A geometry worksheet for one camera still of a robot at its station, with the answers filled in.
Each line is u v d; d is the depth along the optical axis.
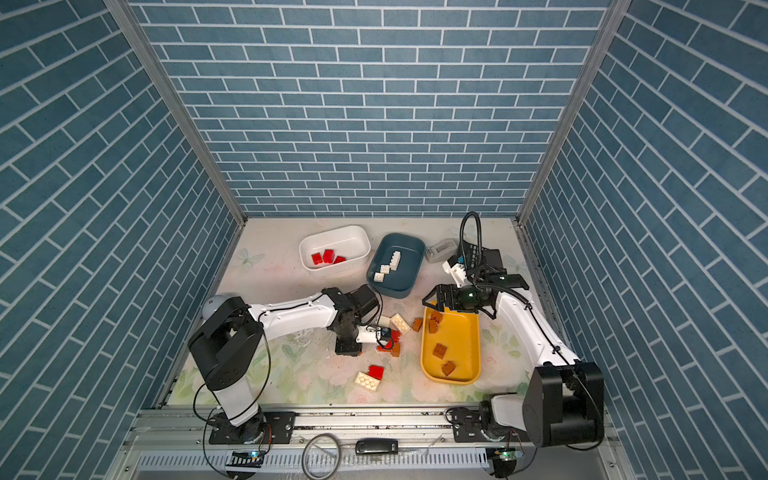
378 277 1.02
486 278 0.67
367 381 0.81
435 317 0.91
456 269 0.77
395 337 0.87
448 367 0.82
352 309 0.67
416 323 0.91
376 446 0.69
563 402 0.41
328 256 1.06
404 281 1.02
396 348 0.86
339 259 1.05
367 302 0.74
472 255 1.08
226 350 0.47
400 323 0.91
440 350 0.85
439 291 0.72
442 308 0.72
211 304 0.86
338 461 0.69
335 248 1.09
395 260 1.05
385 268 1.04
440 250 1.08
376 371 0.83
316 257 1.08
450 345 0.87
